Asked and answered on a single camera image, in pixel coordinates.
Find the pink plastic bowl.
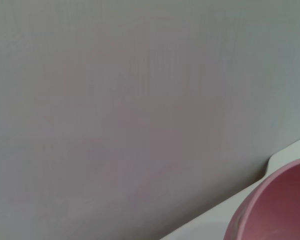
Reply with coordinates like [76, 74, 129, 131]
[222, 155, 300, 240]

